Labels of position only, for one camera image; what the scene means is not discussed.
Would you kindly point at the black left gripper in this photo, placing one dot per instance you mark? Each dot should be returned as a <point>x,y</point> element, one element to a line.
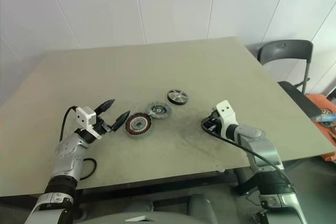
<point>101,127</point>

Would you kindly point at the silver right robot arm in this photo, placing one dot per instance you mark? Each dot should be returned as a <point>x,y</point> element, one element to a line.
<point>258,146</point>

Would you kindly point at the dark grey folding chair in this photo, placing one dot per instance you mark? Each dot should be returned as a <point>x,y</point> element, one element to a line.
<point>286,49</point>

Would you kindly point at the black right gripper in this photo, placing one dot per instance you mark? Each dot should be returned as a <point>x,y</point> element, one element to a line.
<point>213,123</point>

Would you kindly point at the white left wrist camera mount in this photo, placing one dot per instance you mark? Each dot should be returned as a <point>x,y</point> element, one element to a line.
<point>85,115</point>

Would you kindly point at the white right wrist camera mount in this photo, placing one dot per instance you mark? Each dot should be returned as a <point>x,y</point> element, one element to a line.
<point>225,111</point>

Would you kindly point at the orange box with tools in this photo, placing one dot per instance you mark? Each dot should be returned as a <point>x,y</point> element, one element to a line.
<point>321,102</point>

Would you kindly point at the motor housing with copper windings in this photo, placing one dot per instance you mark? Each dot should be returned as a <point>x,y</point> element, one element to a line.
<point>138,125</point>

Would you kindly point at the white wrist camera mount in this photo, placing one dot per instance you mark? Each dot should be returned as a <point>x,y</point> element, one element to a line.
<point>225,111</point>
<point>85,115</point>

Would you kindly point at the black table frame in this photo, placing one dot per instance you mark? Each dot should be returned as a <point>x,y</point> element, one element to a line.
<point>157,182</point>

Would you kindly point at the silver spoked rotor black rim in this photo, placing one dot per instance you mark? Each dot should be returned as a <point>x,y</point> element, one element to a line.
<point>177,96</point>

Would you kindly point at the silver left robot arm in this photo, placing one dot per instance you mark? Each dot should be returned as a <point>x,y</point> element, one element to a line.
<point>67,151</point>

